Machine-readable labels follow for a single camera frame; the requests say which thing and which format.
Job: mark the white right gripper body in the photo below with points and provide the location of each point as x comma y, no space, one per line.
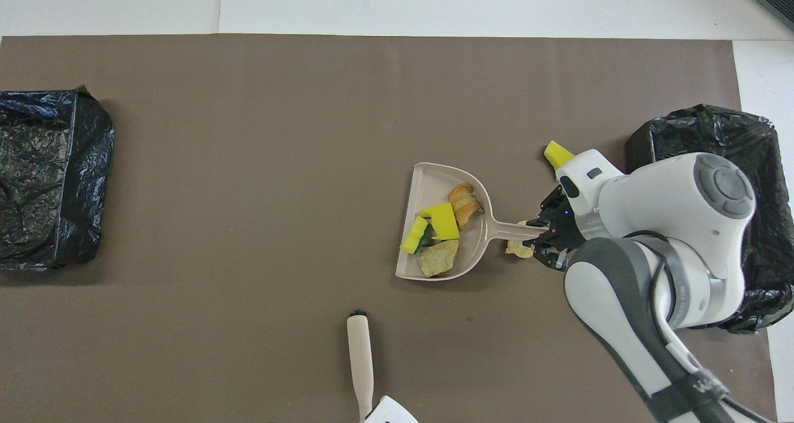
589,181

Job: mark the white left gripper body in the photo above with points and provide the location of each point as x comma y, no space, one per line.
389,414

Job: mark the pale yellow sponge chunk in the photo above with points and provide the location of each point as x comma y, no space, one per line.
518,249

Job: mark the yellow sponge wedge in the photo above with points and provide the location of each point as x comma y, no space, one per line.
556,154

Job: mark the beige hand brush black bristles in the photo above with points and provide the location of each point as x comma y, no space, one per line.
360,348

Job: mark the orange striped curled sponge piece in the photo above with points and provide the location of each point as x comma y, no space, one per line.
464,203

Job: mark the notched yellow sponge piece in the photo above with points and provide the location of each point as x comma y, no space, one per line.
441,221

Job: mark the beige green sponge chunk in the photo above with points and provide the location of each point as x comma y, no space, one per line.
437,258

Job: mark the beige plastic dustpan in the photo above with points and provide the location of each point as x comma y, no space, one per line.
434,184

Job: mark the yellow and green sponge piece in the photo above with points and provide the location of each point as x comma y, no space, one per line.
412,237

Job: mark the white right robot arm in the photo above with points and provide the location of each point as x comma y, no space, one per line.
670,212

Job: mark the black bag lined bin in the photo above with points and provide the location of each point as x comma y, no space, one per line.
682,131
87,156

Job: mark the brown paper table mat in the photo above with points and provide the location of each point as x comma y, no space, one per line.
248,162

